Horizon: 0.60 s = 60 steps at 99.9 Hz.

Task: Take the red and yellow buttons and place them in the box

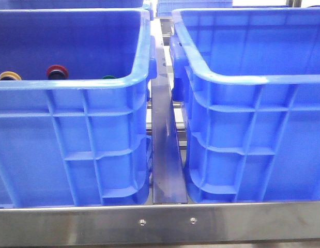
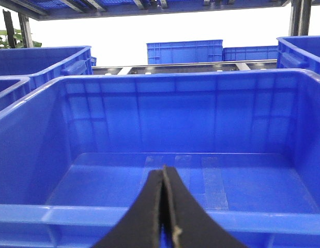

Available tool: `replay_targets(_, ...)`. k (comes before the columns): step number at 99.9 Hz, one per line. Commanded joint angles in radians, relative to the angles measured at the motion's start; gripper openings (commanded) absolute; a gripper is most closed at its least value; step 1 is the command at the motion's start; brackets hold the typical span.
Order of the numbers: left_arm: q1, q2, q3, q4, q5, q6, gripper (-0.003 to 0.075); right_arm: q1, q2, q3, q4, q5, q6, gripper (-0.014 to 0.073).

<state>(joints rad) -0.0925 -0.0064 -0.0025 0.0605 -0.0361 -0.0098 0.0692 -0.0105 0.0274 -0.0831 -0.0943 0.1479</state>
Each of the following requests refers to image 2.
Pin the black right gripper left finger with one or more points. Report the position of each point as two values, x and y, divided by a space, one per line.
141 225

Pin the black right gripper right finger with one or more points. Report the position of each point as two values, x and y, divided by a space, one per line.
190 225

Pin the blue right plastic crate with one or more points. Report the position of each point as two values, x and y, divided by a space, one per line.
76 152

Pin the blue plastic crate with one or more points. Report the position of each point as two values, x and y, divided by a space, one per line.
76 152
12 88

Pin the blue far-left rear crate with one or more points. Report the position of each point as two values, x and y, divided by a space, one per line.
44 64

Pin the blue far low crate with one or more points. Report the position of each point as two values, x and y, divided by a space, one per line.
250 53

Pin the blue left plastic crate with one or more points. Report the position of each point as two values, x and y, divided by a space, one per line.
12 88

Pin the blue right rear crate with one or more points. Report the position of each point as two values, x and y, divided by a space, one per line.
299 52

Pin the green plant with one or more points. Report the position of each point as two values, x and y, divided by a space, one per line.
18 40

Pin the overhead blue shelf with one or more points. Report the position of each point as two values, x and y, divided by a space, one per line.
60 10

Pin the dark rack post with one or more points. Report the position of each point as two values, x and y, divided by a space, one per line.
300 17

